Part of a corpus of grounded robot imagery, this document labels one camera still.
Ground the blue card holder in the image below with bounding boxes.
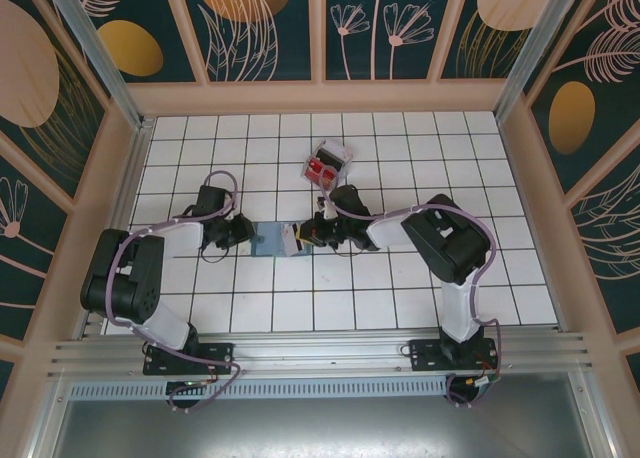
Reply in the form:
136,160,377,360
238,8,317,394
251,221,315,257

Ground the red and grey credit card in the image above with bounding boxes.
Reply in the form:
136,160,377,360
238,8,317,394
307,160,341,187
280,222,302,256

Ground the clear plastic card box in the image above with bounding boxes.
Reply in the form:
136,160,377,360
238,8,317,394
301,138,356,187

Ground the black card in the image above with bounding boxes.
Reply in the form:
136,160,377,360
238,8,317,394
313,149,347,169

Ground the white printed card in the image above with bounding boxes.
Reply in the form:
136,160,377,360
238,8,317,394
322,138,355,159

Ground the grey metal sheet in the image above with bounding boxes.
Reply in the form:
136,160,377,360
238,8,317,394
49,372,619,458

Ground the small green circuit board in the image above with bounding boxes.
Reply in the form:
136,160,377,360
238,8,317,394
469,375,501,394

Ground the aluminium side rail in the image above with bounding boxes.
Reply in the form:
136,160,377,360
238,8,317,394
74,122,154,342

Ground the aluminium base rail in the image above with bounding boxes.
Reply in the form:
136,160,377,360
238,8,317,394
47,331,596,382

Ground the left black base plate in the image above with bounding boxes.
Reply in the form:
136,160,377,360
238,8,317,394
143,341,236,378

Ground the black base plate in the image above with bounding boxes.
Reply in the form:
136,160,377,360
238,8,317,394
143,341,236,378
408,337,501,375

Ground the slotted grey cable duct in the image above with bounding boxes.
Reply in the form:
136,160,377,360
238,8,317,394
67,380,451,402

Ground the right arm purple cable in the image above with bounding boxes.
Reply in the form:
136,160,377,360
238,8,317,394
317,165,505,410

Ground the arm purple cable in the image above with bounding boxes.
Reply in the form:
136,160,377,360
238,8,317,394
102,170,242,414
317,165,505,410

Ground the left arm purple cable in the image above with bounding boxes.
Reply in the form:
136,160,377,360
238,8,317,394
102,170,242,414

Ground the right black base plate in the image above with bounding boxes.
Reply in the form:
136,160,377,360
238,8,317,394
408,337,501,375

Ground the aluminium frame post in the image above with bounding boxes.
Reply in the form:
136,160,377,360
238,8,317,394
492,0,584,127
42,0,151,132

